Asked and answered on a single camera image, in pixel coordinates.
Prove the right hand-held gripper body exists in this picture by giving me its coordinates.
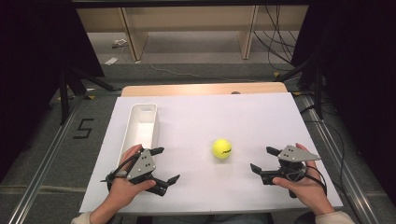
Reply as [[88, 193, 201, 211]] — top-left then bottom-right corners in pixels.
[[261, 145, 321, 186]]

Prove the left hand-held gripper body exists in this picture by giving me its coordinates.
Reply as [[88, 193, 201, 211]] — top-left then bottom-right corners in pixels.
[[106, 148, 171, 197]]

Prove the white plastic bin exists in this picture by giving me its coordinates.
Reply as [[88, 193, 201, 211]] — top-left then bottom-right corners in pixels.
[[117, 103, 161, 167]]

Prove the yellow tennis ball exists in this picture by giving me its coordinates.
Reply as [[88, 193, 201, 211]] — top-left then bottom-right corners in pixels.
[[212, 138, 233, 160]]

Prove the person's left hand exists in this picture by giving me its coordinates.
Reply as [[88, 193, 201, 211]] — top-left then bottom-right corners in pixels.
[[106, 144, 157, 210]]

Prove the person's right hand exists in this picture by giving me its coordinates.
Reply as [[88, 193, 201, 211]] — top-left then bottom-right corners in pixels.
[[272, 143, 336, 217]]

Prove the white board table cover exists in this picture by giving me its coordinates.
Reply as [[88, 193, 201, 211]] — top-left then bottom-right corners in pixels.
[[78, 92, 344, 216]]

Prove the black metal stand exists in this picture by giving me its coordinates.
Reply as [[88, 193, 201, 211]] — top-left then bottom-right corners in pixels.
[[57, 65, 123, 126], [274, 57, 325, 120]]

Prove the light wooden table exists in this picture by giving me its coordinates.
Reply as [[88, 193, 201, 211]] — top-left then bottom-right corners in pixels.
[[120, 81, 289, 98]]

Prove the dark curtain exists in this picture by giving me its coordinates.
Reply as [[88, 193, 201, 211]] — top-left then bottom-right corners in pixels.
[[290, 0, 396, 204], [0, 0, 106, 183]]

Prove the small white floor device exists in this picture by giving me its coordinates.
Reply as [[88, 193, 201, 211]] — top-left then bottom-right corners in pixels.
[[111, 38, 130, 49]]

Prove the light wooden desk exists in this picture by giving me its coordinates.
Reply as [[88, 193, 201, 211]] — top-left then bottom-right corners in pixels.
[[76, 5, 310, 63]]

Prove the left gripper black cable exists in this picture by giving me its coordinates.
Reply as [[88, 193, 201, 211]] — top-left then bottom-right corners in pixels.
[[100, 151, 145, 185]]

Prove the thin black floor cable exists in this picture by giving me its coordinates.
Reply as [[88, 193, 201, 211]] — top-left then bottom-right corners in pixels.
[[299, 104, 347, 189]]

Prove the metal floor rail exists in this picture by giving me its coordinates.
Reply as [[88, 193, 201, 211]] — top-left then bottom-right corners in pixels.
[[7, 95, 87, 224], [299, 92, 383, 224]]

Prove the white floor cable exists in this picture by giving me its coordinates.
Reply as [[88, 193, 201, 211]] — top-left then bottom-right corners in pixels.
[[148, 63, 260, 84]]

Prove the bundle of black floor cables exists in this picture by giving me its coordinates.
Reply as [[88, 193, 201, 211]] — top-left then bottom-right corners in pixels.
[[252, 4, 301, 73]]

